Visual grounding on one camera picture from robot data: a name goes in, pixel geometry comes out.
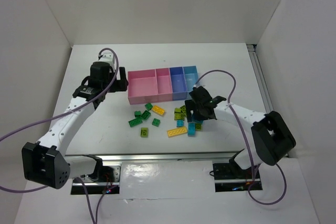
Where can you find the light blue bin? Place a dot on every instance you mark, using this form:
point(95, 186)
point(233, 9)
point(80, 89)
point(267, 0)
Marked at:
point(191, 76)

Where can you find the dark green long lego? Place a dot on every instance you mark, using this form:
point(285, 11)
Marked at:
point(135, 122)

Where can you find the large pink bin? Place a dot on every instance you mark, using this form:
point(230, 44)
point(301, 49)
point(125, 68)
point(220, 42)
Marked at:
point(142, 87)

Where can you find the aluminium right rail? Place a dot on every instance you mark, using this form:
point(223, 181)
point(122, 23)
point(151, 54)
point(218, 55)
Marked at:
point(260, 77)

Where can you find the lime stacked lego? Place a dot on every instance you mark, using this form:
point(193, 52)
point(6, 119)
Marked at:
point(178, 114)

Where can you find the small dark green lego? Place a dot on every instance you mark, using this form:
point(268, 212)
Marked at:
point(137, 114)

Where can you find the dark green upturned lego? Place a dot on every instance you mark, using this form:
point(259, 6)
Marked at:
point(145, 115)

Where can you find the yellow short lego brick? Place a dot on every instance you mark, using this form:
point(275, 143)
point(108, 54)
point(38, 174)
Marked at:
point(158, 110)

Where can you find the dark green lego right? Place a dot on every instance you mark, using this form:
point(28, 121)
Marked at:
point(156, 122)

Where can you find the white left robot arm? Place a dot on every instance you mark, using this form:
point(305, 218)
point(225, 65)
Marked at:
point(44, 162)

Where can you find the dark green square lego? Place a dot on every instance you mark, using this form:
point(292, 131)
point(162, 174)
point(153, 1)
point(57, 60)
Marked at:
point(148, 106)

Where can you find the small pink bin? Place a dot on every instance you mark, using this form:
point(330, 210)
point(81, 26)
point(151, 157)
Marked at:
point(165, 92)

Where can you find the small cyan lego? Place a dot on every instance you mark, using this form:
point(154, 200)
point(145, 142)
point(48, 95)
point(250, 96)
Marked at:
point(179, 123)

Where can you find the lime long lego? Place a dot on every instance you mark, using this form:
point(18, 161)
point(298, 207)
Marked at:
point(183, 110)

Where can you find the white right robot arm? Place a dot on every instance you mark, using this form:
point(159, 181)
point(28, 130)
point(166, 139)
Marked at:
point(271, 136)

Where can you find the aluminium rail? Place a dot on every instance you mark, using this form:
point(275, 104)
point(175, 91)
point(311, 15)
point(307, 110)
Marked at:
point(260, 77)
point(160, 157)

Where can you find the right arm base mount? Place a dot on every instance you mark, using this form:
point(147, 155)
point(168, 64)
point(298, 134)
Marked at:
point(228, 176)

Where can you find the aluminium front rail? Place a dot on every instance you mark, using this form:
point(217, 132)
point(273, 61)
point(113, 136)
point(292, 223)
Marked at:
point(160, 157)

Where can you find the yellow long lego plate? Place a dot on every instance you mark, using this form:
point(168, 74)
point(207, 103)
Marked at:
point(177, 132)

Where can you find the dark blue bin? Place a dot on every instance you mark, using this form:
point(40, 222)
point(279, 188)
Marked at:
point(178, 83)

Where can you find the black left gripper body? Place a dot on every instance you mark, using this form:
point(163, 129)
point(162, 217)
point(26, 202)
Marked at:
point(122, 80)

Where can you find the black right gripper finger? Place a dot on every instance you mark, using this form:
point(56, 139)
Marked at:
point(199, 116)
point(189, 110)

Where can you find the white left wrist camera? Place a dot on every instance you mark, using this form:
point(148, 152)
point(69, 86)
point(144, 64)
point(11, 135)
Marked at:
point(108, 58)

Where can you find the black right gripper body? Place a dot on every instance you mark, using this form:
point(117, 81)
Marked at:
point(196, 111)

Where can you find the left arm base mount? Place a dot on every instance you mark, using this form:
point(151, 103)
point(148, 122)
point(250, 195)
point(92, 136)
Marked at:
point(99, 179)

